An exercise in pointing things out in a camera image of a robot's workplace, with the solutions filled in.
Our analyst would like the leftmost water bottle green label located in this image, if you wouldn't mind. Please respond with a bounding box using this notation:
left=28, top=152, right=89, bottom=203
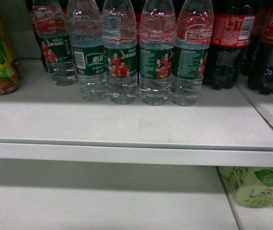
left=33, top=0, right=76, bottom=86

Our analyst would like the white lower shelf board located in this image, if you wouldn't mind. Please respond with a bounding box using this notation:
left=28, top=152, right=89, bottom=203
left=0, top=159, right=238, bottom=230

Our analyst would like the white metal shelf board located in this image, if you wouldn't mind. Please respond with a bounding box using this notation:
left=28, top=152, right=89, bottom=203
left=0, top=59, right=273, bottom=167

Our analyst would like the green grape juice bottle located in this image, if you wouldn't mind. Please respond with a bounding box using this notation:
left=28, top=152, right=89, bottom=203
left=228, top=167, right=273, bottom=208

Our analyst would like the water bottle green label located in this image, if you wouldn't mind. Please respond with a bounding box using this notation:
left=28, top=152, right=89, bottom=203
left=33, top=0, right=76, bottom=86
left=170, top=0, right=214, bottom=106
left=67, top=0, right=108, bottom=102

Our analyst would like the water bottle behind front one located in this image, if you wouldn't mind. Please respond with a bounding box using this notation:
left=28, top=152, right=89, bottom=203
left=139, top=0, right=176, bottom=106

